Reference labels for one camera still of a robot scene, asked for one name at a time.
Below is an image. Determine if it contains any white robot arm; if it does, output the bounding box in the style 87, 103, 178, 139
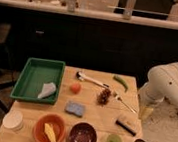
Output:
138, 62, 178, 120

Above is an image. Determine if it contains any white paper cup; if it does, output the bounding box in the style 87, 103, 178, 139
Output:
2, 110, 23, 132

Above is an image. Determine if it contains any green pea pod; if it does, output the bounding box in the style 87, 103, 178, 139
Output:
113, 75, 128, 92

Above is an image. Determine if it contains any brown pine cone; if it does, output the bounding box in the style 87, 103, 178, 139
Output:
97, 88, 111, 105

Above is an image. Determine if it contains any dark purple bowl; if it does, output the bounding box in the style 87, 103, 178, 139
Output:
67, 122, 97, 142

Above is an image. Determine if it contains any blue sponge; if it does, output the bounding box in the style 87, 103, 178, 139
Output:
65, 101, 86, 118

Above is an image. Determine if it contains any orange tomato toy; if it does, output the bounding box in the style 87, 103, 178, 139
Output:
70, 83, 81, 94

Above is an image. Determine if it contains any white crumpled cloth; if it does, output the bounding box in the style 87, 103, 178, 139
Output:
38, 83, 57, 99

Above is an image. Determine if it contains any orange bowl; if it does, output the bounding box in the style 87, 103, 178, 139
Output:
32, 114, 66, 142

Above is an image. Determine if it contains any green plastic tray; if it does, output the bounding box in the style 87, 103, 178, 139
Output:
11, 57, 65, 105

